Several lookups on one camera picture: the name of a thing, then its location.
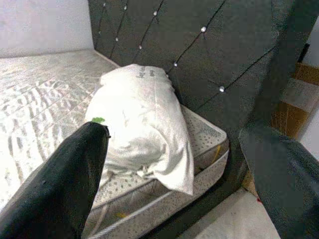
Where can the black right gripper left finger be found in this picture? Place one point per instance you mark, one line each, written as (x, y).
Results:
(49, 194)

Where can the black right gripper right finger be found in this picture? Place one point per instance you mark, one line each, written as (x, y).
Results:
(289, 189)

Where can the white pillow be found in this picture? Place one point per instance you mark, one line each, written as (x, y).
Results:
(149, 119)

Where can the grey patterned mattress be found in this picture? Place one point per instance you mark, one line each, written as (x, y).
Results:
(37, 99)

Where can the dark grey tufted headboard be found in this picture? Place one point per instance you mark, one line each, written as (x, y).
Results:
(199, 62)

